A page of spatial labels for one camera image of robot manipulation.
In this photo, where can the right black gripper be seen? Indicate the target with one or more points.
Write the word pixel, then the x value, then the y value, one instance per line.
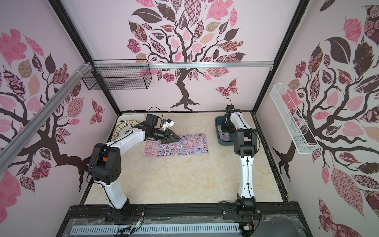
pixel 226 127

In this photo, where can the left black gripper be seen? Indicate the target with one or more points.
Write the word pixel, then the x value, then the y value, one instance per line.
pixel 167 135

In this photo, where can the teal plastic storage box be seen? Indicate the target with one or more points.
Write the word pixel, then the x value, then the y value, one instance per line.
pixel 218 121

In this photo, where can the character sticker sheet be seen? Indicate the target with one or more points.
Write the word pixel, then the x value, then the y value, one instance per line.
pixel 176 149
pixel 201 144
pixel 163 150

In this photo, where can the pink sticker sheet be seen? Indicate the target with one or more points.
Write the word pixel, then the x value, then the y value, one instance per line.
pixel 151 149

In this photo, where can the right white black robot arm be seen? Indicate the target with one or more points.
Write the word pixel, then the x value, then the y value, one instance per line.
pixel 246 146

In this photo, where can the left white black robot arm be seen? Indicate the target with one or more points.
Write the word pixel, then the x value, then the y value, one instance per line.
pixel 105 162

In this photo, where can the white plastic tray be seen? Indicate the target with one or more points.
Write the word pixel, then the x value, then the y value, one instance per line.
pixel 137 117

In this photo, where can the patterned ceramic plate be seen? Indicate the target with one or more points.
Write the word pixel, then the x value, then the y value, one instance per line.
pixel 123 128

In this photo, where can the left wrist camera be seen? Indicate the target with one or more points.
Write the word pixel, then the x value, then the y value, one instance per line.
pixel 167 124

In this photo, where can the aluminium rail back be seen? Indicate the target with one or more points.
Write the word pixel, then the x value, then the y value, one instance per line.
pixel 185 65

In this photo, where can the aluminium rail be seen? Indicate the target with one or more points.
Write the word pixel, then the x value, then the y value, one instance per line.
pixel 15 146
pixel 185 65

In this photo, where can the white wire shelf basket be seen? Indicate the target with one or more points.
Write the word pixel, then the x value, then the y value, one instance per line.
pixel 287 102

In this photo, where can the black wire basket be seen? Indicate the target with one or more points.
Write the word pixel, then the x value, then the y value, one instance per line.
pixel 119 76

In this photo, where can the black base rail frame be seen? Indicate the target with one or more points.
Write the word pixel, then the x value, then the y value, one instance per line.
pixel 270 219

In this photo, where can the white slotted cable duct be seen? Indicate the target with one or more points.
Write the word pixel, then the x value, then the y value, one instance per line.
pixel 113 230

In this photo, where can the aluminium rail left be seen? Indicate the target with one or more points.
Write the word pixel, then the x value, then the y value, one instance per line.
pixel 15 146

